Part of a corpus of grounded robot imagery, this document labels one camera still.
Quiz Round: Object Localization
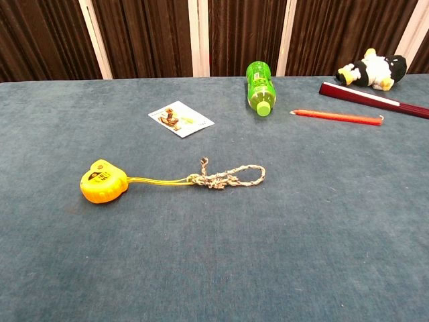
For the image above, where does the braided beige rope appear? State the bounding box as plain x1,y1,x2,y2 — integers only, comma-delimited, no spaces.
186,156,266,191

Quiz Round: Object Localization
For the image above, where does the yellow toy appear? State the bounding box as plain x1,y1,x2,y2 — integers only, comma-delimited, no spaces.
79,158,195,204

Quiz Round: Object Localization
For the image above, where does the small picture card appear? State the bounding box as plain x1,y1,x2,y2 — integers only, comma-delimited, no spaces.
147,100,215,139

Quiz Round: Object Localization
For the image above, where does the green plastic bottle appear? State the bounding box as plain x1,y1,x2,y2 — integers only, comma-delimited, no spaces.
245,60,278,117

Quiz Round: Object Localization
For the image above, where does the blue felt table mat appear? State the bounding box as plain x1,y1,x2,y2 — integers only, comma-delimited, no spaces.
0,75,429,322

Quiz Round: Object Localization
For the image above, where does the red candle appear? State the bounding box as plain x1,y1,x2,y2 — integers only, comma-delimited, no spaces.
289,109,385,126

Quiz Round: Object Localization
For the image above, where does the dark brown curtain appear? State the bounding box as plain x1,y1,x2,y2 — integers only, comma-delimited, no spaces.
0,0,429,83

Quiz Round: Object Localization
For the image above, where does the dark red flat box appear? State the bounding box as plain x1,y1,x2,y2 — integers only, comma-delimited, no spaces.
318,81,429,120

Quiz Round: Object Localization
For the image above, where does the black white plush penguin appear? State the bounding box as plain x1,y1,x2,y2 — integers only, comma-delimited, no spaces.
335,48,408,92

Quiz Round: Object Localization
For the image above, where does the white frame post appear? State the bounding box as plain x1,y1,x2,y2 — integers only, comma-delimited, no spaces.
187,0,210,78
78,0,113,80
275,0,298,77
395,0,429,51

